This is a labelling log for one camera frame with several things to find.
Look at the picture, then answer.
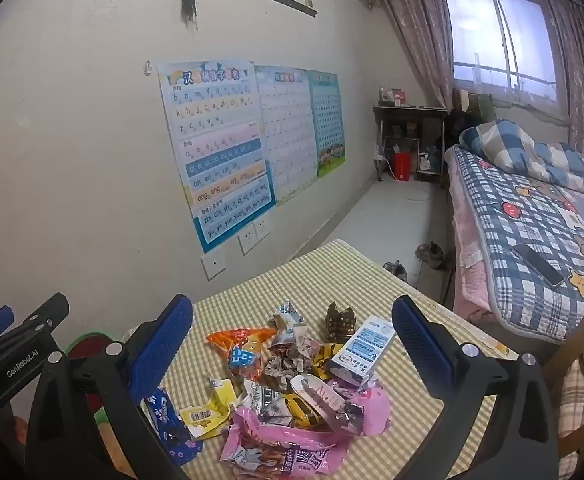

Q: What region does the black smartphone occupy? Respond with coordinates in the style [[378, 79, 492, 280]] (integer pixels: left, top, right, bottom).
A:
[[512, 242, 566, 287]]

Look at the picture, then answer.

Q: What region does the small gold wrapper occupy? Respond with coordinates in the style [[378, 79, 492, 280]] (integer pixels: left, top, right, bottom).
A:
[[317, 342, 345, 376]]

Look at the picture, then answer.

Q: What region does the pink patterned curtain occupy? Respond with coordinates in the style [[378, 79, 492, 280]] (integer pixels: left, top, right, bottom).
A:
[[372, 0, 455, 111], [547, 0, 584, 156]]

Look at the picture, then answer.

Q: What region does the yellow brown wrapper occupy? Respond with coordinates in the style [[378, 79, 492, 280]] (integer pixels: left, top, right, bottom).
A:
[[282, 392, 333, 428]]

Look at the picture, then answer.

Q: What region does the white blue carton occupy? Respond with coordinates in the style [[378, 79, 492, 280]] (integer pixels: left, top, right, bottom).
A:
[[328, 315, 397, 388]]

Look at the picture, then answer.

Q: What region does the red box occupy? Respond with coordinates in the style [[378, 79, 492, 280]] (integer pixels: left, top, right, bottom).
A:
[[393, 151, 413, 182]]

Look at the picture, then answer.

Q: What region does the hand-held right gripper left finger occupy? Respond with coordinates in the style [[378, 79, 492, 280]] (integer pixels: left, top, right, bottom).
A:
[[24, 294, 195, 480]]

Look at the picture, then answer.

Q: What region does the window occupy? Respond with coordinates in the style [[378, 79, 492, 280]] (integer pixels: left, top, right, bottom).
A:
[[439, 0, 570, 116]]

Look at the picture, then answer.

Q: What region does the green bordered wall poster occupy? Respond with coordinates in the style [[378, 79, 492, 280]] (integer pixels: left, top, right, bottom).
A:
[[308, 70, 347, 179]]

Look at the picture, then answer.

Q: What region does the crumpled grey paper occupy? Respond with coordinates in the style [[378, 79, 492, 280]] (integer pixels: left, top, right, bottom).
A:
[[264, 340, 323, 393]]

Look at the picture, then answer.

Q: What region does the white pink wrapper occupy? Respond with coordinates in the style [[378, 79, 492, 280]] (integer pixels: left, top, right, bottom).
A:
[[290, 374, 353, 431]]

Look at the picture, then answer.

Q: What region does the blue checked folded quilt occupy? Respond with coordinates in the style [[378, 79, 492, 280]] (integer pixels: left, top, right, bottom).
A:
[[459, 119, 584, 206]]

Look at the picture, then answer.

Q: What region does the blue white snack bag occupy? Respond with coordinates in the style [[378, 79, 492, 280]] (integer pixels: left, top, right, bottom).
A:
[[269, 302, 307, 348]]

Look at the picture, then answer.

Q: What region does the person's left hand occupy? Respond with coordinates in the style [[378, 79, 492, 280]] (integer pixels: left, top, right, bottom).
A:
[[0, 412, 28, 461]]

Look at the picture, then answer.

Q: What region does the dark clothes pile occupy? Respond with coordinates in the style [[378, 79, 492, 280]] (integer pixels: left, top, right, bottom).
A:
[[447, 87, 498, 146]]

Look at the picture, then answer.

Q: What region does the blue cookie wrapper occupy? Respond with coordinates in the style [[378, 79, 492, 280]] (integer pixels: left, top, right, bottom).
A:
[[144, 387, 203, 466]]

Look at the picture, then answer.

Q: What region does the green rimmed red bin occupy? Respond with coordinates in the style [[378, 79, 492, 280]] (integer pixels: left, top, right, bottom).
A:
[[64, 329, 132, 428]]

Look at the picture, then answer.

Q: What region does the dark shelf with items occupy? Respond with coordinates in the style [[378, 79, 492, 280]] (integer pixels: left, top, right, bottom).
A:
[[373, 102, 449, 183]]

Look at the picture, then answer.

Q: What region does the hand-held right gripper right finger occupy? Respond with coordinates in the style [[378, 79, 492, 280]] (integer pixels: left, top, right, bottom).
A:
[[391, 295, 559, 480]]

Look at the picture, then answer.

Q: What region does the wooden chair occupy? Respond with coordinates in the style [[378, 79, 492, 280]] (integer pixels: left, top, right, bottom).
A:
[[542, 305, 584, 480]]

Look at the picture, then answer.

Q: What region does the pink bed sheet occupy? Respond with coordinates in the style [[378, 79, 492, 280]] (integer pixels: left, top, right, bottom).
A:
[[446, 160, 503, 326]]

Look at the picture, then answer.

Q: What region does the paper cup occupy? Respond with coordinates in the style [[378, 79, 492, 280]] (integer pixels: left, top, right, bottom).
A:
[[242, 380, 293, 426]]

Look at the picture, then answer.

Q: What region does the orange snack wrapper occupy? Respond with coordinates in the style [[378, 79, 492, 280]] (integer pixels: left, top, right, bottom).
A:
[[206, 327, 277, 386]]

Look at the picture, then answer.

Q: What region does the large pink snack bag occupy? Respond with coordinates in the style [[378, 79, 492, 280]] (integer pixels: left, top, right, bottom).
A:
[[220, 407, 353, 480]]

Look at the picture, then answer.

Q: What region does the pale grid wall poster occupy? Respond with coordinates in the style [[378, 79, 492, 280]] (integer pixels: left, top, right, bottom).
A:
[[253, 65, 320, 207]]

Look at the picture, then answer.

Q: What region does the yellow barcode wrapper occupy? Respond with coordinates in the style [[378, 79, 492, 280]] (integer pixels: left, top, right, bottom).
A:
[[178, 379, 237, 436]]

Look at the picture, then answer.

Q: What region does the blue bordered letter wall poster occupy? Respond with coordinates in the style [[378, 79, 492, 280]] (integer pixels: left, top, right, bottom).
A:
[[156, 58, 277, 254]]

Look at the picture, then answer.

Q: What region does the plain pink wrapper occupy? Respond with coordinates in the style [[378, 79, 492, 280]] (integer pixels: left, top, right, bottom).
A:
[[332, 380, 391, 436]]

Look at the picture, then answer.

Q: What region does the bed with patchwork quilt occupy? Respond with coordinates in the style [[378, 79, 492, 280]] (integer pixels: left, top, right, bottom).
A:
[[444, 145, 584, 346]]

